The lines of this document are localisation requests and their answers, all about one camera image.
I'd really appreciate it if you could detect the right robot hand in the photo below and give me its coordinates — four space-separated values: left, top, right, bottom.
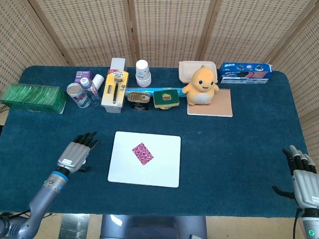
272 145 319 210

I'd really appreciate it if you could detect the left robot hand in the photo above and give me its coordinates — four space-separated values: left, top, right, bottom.
56 131 100 174

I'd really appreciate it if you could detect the pink patterned square packet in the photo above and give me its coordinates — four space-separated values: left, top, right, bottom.
132 142 155 166

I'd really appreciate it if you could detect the silver drink can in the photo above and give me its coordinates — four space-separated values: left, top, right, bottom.
66 82 91 109

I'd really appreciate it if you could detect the clear water bottle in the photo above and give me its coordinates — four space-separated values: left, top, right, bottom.
79 77 102 107

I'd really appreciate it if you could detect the green tissue pack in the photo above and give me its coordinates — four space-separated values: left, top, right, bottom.
0 83 67 115

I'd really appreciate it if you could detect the metal table leg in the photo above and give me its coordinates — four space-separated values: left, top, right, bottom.
60 214 91 239

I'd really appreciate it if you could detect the yellow razor blister pack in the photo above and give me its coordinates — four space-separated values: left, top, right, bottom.
101 69 130 108

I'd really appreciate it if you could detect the small white cylinder bottle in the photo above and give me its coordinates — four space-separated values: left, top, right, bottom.
92 74 105 91

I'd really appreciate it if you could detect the purple box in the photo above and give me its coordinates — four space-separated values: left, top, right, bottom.
74 70 94 85

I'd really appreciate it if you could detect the black luncheon meat can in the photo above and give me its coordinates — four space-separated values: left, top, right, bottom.
127 90 151 112

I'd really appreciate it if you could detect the teal tablecloth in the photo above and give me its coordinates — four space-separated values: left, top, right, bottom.
0 65 304 219

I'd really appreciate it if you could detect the white board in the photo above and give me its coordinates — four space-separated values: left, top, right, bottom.
107 131 182 188

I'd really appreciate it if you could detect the white upright box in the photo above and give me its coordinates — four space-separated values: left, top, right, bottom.
110 57 127 72

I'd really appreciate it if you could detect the yellow green sponge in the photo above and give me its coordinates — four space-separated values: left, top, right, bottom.
153 89 180 109

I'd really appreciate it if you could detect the white paper cup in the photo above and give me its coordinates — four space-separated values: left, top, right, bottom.
135 60 152 88

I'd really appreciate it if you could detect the kraft spiral notebook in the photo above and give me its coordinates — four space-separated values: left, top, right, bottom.
187 87 233 118

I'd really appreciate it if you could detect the white blue long box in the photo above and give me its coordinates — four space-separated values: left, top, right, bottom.
219 71 275 85

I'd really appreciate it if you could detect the blue cookie box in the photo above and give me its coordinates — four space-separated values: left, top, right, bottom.
219 62 274 79

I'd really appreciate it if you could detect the yellow plush toy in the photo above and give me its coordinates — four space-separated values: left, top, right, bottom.
182 65 220 106

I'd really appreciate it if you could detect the beige lunch container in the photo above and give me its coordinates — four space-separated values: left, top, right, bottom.
178 60 218 84

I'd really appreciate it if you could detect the woven folding screen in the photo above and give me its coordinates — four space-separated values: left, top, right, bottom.
0 0 319 150

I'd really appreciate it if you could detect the black floor cable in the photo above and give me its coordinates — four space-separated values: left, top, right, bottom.
0 210 58 220

